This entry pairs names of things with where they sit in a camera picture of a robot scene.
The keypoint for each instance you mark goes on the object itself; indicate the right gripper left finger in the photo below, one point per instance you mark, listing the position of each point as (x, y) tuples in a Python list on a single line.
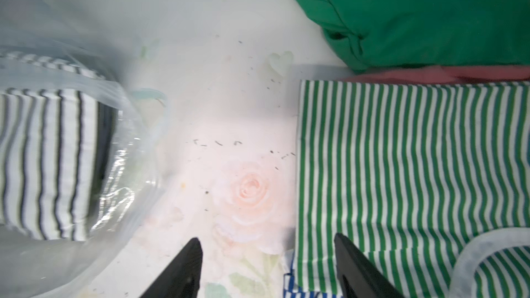
[(181, 278)]

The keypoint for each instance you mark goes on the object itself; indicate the green white striped garment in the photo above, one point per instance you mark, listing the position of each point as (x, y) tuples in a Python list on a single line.
[(410, 174)]

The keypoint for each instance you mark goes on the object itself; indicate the floral table mat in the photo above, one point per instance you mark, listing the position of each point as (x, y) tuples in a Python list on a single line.
[(230, 70)]

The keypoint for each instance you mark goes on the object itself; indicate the blue white striped garment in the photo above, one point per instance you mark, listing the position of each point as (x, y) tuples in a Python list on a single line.
[(290, 288)]

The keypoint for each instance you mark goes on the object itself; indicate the black white striped garment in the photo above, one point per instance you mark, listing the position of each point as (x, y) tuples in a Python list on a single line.
[(54, 152)]

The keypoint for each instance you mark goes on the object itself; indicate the red garment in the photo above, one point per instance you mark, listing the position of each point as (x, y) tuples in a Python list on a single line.
[(445, 75)]

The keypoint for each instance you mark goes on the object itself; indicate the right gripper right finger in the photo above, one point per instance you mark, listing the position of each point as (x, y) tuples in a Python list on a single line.
[(357, 276)]

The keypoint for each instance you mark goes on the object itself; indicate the clear plastic vacuum bag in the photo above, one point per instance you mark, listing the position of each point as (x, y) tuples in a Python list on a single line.
[(59, 268)]

